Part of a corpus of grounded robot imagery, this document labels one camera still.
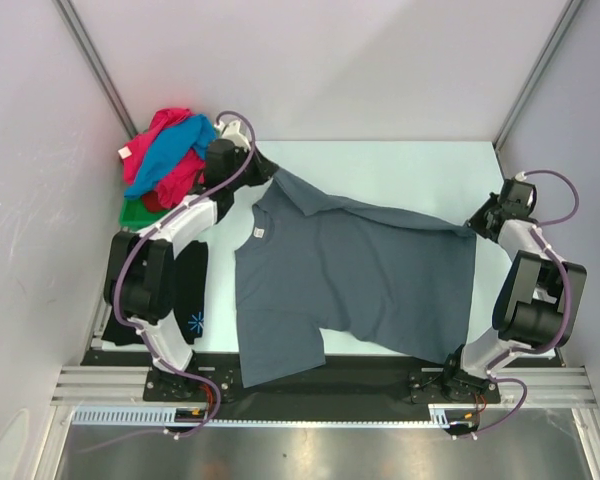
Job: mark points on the aluminium frame rail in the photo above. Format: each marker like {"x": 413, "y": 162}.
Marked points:
{"x": 121, "y": 385}

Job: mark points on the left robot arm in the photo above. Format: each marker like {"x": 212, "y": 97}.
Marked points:
{"x": 199, "y": 210}

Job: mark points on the aluminium corner post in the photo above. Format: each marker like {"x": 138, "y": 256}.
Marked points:
{"x": 88, "y": 49}
{"x": 549, "y": 50}

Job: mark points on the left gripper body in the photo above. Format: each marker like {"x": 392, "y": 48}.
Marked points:
{"x": 241, "y": 158}

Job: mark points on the folded black t shirt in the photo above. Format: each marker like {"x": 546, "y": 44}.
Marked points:
{"x": 190, "y": 295}

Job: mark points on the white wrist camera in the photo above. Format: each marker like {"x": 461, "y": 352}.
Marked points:
{"x": 234, "y": 132}
{"x": 527, "y": 192}

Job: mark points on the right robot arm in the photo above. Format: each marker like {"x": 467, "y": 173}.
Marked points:
{"x": 536, "y": 308}

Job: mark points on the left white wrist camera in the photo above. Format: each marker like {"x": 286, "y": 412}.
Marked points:
{"x": 234, "y": 132}

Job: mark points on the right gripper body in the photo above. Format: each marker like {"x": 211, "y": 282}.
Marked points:
{"x": 497, "y": 210}

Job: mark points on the pink t shirt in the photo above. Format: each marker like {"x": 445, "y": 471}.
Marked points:
{"x": 180, "y": 175}

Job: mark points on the left aluminium corner post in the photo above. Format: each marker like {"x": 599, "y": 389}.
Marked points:
{"x": 88, "y": 49}

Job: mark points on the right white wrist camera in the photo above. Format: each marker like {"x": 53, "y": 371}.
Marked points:
{"x": 527, "y": 192}

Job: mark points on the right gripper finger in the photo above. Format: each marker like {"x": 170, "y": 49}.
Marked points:
{"x": 483, "y": 218}
{"x": 485, "y": 230}

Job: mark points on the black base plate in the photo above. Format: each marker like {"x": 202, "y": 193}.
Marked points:
{"x": 346, "y": 389}

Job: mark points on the white slotted cable duct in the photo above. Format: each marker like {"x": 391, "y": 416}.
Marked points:
{"x": 173, "y": 417}

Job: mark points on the grey t shirt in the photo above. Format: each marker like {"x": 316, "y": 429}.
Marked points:
{"x": 316, "y": 262}

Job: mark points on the blue t shirt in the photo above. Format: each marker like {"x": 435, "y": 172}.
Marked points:
{"x": 170, "y": 150}

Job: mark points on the right aluminium corner post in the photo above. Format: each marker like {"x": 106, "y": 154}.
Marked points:
{"x": 549, "y": 50}

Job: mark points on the green plastic bin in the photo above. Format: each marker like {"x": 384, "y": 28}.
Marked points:
{"x": 135, "y": 216}

